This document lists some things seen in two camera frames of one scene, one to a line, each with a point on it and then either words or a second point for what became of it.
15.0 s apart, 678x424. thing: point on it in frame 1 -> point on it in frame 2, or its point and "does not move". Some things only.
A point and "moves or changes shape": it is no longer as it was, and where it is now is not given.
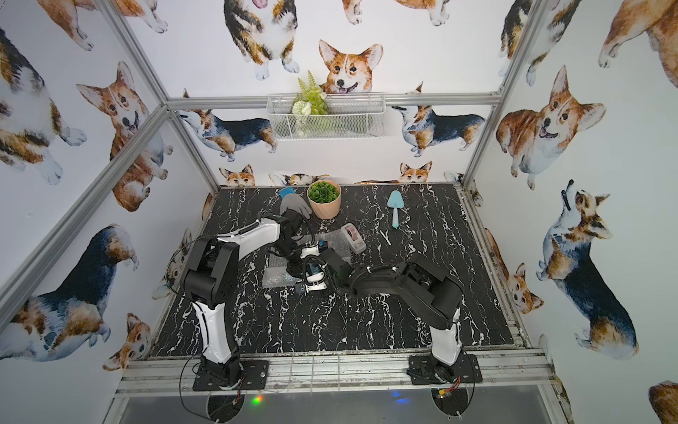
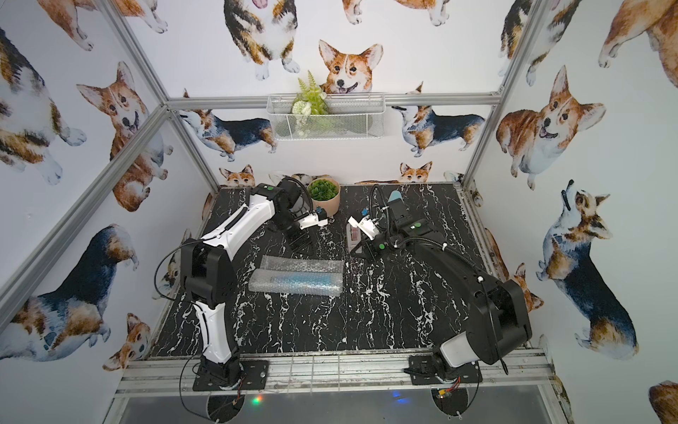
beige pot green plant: [325, 198] does not move
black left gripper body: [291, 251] -> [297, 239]
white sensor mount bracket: [320, 246] -> [312, 220]
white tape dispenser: [354, 238] does not move
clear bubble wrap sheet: [278, 275] moves or changes shape
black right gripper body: [335, 282] -> [381, 244]
